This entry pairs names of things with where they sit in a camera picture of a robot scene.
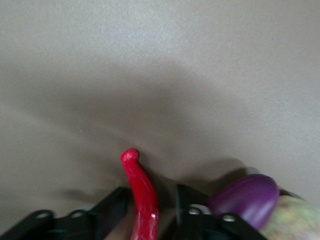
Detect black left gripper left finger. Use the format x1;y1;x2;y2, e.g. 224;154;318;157
0;186;132;240

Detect brown table cover sheet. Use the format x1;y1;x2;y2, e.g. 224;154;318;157
0;0;320;240

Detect purple eggplant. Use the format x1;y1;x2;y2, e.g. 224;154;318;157
206;174;280;231

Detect green pink peach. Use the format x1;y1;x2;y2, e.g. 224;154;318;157
259;194;320;240

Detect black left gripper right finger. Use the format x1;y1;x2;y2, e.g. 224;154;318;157
172;184;268;240

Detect red chili pepper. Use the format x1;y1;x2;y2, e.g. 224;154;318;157
119;148;160;240

